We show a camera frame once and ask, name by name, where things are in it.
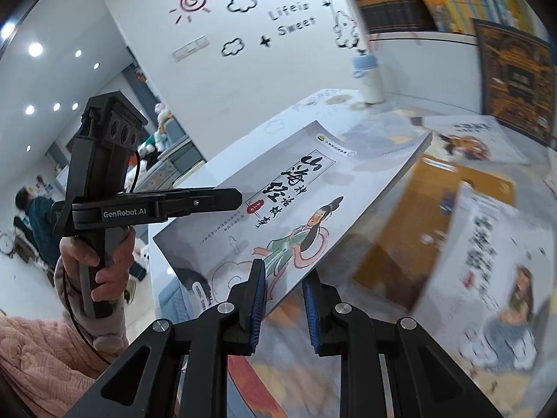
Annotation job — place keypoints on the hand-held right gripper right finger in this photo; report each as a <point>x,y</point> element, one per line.
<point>311,313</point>

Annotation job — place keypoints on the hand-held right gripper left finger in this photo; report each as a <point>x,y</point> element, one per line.
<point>256,309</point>

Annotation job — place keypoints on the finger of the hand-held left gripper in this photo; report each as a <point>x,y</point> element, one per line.
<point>204,201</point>

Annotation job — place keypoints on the grey storybook green-robed woman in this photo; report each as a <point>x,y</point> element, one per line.
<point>304,183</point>

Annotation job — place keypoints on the person's left forearm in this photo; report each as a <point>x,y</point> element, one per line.
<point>52,348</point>

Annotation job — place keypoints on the person's left hand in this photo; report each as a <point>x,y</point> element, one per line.
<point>111,272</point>

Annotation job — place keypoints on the blue grey cabinet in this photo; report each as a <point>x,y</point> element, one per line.
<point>178,156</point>

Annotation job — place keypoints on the pile of plush toys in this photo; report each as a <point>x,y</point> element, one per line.
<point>162,115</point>

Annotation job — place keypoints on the brown leaf cover book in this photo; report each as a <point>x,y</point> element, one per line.
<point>417,235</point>

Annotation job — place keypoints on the grey storybook seated figure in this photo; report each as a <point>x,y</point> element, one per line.
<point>487,261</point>

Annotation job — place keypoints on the white bottle blue lid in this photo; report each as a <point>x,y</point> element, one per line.
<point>372,82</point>

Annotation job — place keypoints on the white book orange figure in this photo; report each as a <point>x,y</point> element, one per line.
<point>474,133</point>

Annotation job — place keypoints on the white bookshelf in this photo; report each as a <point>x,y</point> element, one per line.
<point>431,65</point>

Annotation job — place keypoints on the dark ornate encyclopedia book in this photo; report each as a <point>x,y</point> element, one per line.
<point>518,82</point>

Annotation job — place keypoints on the white wall switch panel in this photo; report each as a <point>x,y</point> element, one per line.
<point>190,48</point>

